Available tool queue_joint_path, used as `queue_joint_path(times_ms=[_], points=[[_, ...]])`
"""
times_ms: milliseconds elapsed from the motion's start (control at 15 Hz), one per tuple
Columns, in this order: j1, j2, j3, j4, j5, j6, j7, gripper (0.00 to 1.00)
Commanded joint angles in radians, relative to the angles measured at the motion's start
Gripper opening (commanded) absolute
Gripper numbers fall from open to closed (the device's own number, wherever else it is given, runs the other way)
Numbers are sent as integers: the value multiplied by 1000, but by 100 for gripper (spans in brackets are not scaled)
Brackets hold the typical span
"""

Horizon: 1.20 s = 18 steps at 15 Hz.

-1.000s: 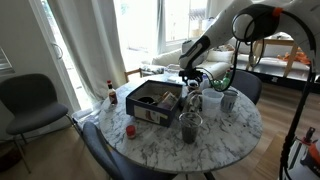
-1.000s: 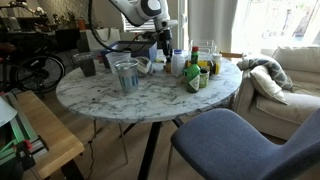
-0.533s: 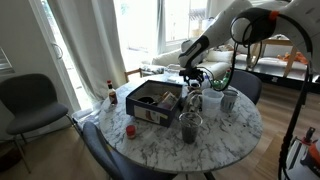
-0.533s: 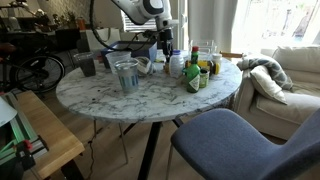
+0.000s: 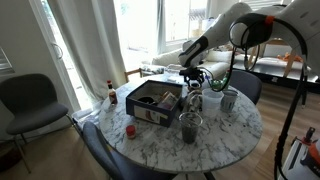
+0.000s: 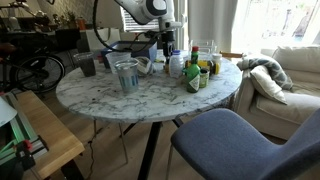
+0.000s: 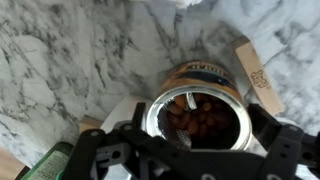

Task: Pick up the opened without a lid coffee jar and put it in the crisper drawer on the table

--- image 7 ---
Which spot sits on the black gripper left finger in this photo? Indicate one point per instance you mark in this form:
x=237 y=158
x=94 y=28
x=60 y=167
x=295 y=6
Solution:
x=139 y=115

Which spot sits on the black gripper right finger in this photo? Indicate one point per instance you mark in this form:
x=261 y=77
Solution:
x=266 y=128

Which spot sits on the printed wooden block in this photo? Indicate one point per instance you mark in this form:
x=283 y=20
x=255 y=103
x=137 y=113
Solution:
x=258 y=78

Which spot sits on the plain wooden block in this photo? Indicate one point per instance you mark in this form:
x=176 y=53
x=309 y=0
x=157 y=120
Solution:
x=89 y=124

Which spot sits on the green bottle red cap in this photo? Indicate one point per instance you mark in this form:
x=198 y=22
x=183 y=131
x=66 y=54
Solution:
x=50 y=163

